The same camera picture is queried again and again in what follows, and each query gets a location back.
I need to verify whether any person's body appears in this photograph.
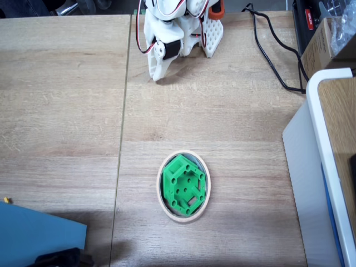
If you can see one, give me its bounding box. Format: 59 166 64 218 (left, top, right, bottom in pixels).
0 0 53 19

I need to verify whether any clear plastic bag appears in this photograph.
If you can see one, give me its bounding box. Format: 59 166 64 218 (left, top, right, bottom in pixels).
329 0 356 55

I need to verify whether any black power cable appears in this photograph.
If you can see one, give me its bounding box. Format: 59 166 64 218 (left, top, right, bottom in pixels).
297 52 308 92
241 2 306 94

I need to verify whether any beige masking tape roll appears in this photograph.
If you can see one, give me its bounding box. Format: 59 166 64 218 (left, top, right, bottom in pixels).
156 149 212 225

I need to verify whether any black power supply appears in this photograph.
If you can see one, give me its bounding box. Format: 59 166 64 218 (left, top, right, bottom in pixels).
291 0 326 56

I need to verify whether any blue box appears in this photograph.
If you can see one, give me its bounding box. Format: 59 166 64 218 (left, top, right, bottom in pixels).
0 201 87 267

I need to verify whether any black object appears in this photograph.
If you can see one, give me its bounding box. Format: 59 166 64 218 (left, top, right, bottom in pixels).
34 246 95 267

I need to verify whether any black office chair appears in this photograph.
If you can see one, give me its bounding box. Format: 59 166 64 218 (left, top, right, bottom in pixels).
52 0 115 16

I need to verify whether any green printed hexagonal component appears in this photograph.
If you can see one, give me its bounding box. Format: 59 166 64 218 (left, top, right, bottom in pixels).
162 154 207 217

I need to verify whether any brown cardboard box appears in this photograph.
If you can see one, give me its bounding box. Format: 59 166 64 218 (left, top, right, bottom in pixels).
300 17 356 81

